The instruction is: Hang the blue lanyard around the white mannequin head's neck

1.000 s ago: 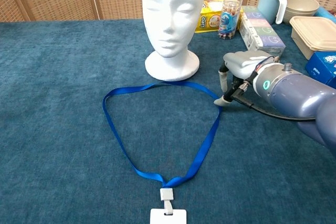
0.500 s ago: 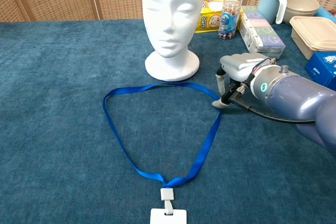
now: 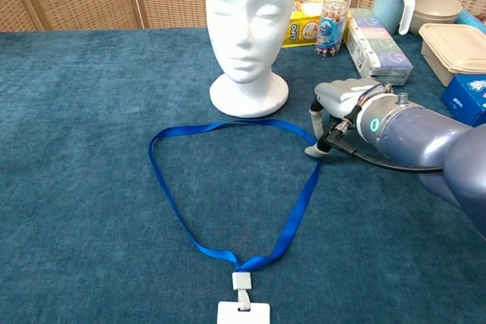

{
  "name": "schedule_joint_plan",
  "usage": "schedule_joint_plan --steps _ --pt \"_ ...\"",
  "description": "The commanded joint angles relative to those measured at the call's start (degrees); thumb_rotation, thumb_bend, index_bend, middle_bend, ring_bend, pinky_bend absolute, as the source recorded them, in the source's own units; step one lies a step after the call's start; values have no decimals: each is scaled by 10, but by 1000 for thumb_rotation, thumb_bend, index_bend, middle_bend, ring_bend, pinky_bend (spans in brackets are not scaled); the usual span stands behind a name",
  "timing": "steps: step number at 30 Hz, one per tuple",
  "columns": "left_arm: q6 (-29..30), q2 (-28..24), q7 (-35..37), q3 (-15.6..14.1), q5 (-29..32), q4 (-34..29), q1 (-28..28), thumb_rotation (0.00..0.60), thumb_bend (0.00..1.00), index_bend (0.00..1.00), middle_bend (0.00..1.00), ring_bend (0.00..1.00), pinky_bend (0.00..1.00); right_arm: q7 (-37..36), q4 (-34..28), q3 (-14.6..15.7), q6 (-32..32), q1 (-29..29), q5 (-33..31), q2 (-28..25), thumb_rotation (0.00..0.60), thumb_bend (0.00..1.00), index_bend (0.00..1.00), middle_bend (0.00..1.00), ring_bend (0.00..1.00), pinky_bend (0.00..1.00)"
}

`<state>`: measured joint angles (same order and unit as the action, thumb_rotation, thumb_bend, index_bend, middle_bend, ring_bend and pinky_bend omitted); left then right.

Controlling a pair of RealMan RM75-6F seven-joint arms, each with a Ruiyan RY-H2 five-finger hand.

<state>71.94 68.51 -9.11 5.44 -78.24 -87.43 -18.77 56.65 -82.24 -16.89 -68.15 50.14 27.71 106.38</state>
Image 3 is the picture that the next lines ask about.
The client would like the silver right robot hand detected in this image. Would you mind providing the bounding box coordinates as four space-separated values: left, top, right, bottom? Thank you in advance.
305 77 394 159

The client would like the blue lanyard with badge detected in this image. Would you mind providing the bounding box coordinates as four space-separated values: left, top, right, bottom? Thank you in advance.
147 118 322 324

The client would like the pastel tissue multipack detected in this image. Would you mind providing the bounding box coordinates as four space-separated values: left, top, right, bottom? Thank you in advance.
344 8 414 87

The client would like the clear snack jar blue label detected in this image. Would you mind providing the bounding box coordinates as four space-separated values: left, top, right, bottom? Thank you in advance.
314 0 350 58

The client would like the yellow Lipo biscuit package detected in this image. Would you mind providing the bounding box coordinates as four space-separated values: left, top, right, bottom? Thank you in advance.
281 0 352 49

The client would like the white foam mannequin head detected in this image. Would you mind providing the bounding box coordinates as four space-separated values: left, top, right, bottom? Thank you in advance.
204 0 298 118

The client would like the beige lidded lunch box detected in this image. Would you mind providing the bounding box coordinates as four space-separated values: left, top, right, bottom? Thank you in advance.
418 23 486 88

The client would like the blue Oreo cookie box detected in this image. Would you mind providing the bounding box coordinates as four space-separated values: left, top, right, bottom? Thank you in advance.
440 73 486 127

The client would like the beige bowl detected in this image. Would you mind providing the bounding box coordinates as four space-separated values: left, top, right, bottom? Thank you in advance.
412 0 463 39

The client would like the cyan blue tube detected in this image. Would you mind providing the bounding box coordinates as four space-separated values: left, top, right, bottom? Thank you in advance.
455 8 486 35

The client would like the teal tablecloth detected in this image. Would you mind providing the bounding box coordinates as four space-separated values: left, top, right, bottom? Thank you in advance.
0 27 486 324

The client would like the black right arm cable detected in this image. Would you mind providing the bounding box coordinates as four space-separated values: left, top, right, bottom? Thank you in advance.
326 118 445 173

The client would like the light blue mug white handle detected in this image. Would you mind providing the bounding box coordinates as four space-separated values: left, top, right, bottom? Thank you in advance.
371 0 415 36

